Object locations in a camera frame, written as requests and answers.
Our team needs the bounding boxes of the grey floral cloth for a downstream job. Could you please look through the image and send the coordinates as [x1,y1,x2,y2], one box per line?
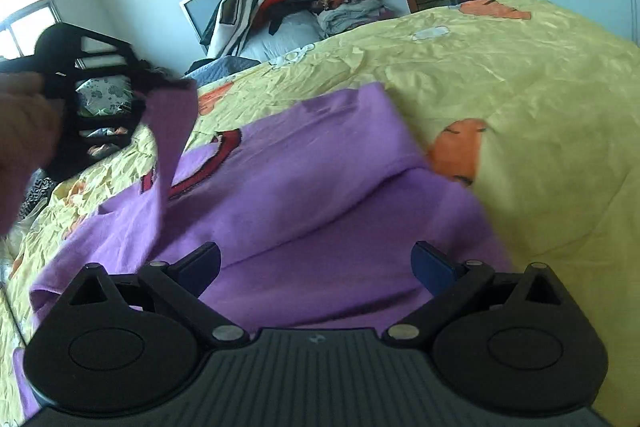
[75,77,134,118]

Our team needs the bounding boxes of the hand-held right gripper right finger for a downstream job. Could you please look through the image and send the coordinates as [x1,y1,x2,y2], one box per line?
[384,243,572,348]

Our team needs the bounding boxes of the grey pillow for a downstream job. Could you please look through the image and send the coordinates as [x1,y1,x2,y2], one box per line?
[235,13,327,64]

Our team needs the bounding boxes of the white framed board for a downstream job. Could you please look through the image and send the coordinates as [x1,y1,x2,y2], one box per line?
[180,0,228,44]

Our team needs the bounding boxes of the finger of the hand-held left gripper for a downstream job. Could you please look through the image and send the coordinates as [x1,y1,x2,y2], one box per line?
[75,27,197,94]
[42,79,151,182]

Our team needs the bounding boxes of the person's left hand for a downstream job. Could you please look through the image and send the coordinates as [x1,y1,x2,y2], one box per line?
[0,71,67,238]

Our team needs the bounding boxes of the yellow printed bedsheet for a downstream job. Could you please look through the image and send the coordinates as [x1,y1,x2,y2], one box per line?
[0,0,640,427]

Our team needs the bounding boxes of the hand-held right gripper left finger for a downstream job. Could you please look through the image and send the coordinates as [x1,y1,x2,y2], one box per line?
[67,243,249,349]

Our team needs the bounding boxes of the purple sweater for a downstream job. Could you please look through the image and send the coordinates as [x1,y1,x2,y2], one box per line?
[15,82,516,415]

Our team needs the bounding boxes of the grey quilted blanket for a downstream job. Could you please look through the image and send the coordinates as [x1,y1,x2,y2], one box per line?
[184,54,262,84]

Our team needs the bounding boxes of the window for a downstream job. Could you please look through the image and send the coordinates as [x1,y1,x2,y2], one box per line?
[0,0,62,62]

